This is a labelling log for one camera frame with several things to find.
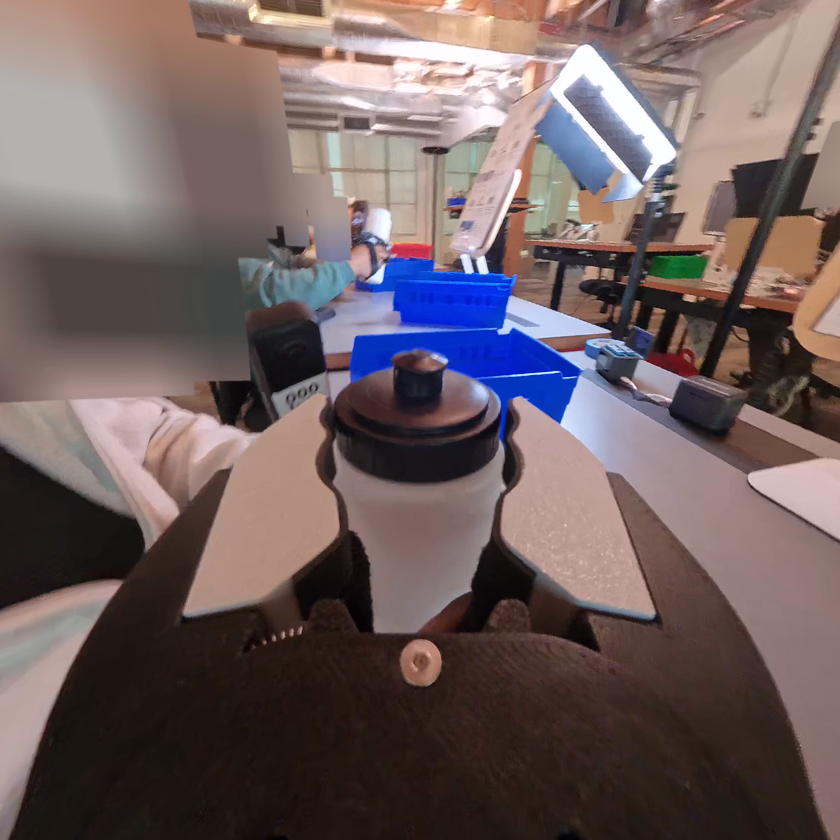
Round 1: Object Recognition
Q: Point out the white panel studio light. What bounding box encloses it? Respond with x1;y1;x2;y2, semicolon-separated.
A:
533;42;679;203

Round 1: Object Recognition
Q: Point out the instruction sign on white stand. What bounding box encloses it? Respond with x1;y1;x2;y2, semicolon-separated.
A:
748;259;840;542

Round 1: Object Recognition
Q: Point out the dark grey box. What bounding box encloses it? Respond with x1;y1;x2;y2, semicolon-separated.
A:
669;377;749;433

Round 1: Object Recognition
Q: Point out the green plastic bin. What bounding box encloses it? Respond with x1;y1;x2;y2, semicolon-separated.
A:
650;255;708;280

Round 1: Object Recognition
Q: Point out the black tripod stand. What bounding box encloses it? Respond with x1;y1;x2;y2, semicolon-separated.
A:
699;39;840;378

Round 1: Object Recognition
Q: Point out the dark battery charger case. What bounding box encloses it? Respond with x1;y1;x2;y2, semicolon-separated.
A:
596;344;644;382

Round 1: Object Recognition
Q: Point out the wooden top office desk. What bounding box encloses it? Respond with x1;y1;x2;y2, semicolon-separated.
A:
525;239;713;309

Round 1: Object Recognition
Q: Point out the person's right hand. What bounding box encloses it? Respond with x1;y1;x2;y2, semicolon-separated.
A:
419;591;470;634

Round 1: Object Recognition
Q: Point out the wooden workshop desk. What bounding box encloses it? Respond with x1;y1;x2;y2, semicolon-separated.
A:
640;276;805;355

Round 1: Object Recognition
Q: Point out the wooden document stand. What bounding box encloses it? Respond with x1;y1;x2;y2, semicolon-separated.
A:
722;215;824;280

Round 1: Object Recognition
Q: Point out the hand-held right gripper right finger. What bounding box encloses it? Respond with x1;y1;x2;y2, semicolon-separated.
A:
492;397;657;632

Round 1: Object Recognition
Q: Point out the grey framed tablet screen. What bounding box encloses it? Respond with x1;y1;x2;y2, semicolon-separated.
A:
702;180;739;237

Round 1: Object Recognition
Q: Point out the dark cloth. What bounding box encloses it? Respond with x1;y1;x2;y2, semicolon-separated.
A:
0;446;145;608

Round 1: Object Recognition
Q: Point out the white plastic bottle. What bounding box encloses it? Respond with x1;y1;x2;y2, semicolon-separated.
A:
366;209;393;286
331;440;508;634

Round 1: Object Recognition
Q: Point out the black office chair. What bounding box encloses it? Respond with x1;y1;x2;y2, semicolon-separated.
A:
579;279;627;309

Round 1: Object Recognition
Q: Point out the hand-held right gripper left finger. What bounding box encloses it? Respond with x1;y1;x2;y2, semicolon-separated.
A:
182;392;350;632

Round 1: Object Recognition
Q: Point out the black light stand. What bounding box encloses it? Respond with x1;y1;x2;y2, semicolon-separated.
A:
613;164;677;342

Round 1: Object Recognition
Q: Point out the blue plastic bin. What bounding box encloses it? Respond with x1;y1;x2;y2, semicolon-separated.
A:
350;328;584;437
356;257;435;293
394;272;518;329

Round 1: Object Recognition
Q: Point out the black computer monitor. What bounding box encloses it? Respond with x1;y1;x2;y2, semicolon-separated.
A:
731;157;805;221

